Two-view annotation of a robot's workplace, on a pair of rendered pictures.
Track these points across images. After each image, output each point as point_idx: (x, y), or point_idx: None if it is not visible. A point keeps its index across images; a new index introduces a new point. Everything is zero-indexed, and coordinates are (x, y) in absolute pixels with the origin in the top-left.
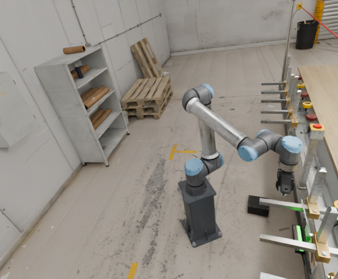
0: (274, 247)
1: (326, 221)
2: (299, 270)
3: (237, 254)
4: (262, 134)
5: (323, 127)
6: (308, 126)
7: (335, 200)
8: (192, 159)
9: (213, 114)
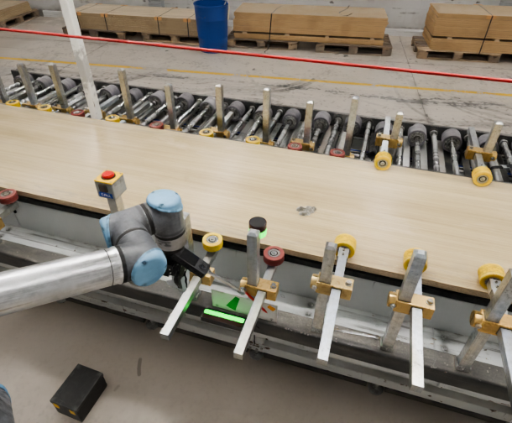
0: (166, 394)
1: (256, 251)
2: (208, 371)
3: None
4: (113, 227)
5: (115, 172)
6: (98, 184)
7: None
8: None
9: None
